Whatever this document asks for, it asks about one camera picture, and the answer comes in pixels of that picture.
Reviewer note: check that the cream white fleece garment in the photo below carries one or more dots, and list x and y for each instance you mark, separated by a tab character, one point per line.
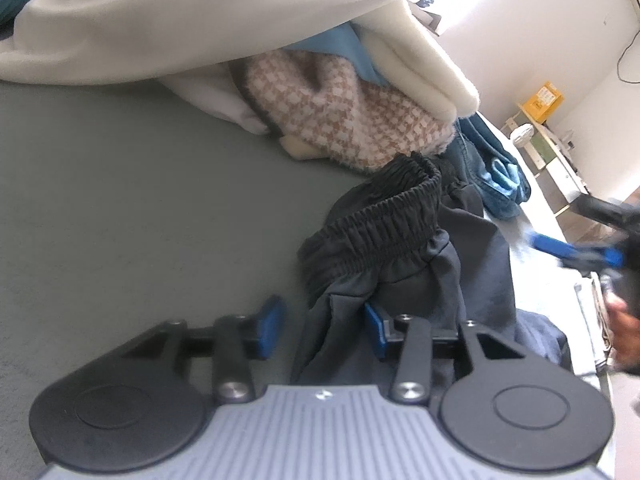
115	41

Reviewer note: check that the person's right hand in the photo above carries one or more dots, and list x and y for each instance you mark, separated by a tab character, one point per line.
626	332

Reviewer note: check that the blue denim jeans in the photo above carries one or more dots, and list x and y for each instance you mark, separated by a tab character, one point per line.
481	160

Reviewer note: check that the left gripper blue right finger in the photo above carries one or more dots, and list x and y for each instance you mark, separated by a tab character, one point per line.
381	331

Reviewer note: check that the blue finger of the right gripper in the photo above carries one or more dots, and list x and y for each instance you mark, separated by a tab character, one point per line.
595	259
551	246

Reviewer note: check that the pink houndstooth knit garment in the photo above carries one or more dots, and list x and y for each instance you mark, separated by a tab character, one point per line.
318	107

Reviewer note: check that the white round fan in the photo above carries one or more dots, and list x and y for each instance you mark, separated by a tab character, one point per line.
522	135

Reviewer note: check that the light blue garment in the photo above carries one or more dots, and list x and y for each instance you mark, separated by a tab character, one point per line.
342	41

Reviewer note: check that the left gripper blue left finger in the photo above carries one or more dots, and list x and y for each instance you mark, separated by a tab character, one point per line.
262	331

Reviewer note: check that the yellow box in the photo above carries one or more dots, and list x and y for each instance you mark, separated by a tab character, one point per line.
544	102

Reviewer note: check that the dark navy elastic-waist trousers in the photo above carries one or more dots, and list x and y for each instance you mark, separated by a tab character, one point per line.
412	240

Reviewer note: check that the white and green side table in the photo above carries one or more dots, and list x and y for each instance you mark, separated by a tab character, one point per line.
549	162

